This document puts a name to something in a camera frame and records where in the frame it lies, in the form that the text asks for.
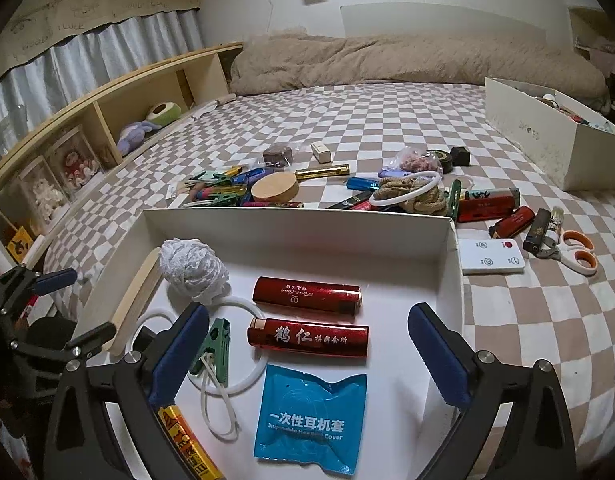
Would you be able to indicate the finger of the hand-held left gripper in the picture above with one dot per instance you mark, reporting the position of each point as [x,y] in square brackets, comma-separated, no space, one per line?
[94,335]
[57,280]

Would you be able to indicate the red lighter with white print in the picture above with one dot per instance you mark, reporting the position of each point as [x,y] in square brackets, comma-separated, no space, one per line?
[307,339]

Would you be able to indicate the display case with red doll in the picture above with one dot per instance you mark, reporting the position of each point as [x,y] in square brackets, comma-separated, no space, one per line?
[77,162]

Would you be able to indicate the white shallow cardboard container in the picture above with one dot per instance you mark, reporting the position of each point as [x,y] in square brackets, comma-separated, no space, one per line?
[337,265]

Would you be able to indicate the pile of colourful clothes pegs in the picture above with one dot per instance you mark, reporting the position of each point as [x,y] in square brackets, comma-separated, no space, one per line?
[222,192]

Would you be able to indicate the black red lighter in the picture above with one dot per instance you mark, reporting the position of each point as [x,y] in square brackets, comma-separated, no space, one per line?
[345,203]

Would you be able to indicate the white remote control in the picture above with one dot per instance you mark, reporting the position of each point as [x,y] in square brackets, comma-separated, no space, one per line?
[492,255]

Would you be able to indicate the orange white scissors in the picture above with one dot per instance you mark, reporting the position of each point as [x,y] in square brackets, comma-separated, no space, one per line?
[562,247]

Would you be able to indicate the black tape roll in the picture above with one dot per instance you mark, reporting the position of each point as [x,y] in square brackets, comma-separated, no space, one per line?
[440,161]

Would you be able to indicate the beige duvet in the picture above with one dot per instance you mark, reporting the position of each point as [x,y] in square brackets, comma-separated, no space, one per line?
[412,60]

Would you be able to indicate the yellow lighter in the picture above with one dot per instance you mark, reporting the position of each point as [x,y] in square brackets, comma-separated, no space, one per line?
[187,447]

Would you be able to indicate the avocado plush toy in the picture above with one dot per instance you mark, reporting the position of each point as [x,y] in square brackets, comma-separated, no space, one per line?
[163,112]

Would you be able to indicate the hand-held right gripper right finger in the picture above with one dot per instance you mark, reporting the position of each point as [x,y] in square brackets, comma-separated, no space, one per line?
[440,355]

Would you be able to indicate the cream printed lighter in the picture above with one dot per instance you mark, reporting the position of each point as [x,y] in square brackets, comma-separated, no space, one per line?
[555,222]

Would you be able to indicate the wooden bedside shelf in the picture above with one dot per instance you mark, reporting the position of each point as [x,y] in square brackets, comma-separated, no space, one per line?
[207,75]

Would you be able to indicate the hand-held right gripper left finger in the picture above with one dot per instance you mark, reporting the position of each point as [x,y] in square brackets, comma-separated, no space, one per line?
[180,355]

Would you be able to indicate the beige printed valance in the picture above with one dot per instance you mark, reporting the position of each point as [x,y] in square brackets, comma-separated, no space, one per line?
[87,10]

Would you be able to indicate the white wall panel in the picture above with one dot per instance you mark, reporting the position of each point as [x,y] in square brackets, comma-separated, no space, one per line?
[437,20]

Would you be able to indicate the small wooden roller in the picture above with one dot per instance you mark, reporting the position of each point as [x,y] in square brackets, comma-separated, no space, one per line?
[225,99]

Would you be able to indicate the checkered bed sheet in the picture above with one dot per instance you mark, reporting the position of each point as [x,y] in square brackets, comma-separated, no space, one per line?
[387,120]

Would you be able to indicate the dark red lighter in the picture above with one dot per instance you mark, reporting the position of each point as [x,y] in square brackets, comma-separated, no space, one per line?
[482,211]
[512,222]

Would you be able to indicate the blue foil packet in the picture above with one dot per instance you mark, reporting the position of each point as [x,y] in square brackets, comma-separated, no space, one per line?
[307,425]

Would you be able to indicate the white curtain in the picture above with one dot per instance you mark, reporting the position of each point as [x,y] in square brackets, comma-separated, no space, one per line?
[87,55]

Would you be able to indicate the round cork lid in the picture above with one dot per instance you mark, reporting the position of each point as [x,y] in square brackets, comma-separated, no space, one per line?
[275,187]

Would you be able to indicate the red gold pen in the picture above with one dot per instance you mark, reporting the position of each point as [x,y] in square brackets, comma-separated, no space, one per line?
[280,205]

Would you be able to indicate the tall white cardboard box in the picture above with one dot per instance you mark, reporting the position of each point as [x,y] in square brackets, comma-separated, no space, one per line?
[537,130]

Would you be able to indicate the dark brown round box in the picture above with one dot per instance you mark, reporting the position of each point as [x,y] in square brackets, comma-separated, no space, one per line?
[278,156]

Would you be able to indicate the heap of mixed small packets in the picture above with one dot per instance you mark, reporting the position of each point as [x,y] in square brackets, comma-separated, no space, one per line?
[572,110]

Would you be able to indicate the display case with white doll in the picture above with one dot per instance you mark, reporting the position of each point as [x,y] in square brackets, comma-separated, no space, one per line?
[42,195]

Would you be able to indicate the black cube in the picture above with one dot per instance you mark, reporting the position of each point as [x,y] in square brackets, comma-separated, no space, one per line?
[460,156]

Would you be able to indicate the purple plush toy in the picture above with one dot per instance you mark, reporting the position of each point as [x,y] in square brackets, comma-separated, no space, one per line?
[132,136]

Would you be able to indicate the flat wooden stick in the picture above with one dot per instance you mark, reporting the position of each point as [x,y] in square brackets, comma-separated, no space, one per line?
[135,302]

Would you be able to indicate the green clothes peg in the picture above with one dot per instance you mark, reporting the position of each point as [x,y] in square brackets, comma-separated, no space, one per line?
[215,342]
[455,200]

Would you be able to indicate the yellow card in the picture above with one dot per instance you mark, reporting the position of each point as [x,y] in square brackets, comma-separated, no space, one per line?
[19,245]

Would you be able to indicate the white lace ball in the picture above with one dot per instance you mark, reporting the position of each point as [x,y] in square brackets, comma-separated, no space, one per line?
[192,270]

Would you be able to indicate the small white box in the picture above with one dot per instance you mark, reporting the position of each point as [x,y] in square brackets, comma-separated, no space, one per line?
[321,152]

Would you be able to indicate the gold tube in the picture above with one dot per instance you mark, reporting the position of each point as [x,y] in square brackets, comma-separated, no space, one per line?
[322,172]

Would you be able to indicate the purple lighter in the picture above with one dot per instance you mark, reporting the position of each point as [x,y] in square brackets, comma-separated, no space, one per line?
[392,174]

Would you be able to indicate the clear bag of pink bits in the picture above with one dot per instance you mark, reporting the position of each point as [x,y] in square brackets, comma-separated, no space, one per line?
[410,160]

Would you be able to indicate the plain red lighter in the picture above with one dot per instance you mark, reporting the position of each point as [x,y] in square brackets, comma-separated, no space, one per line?
[307,294]

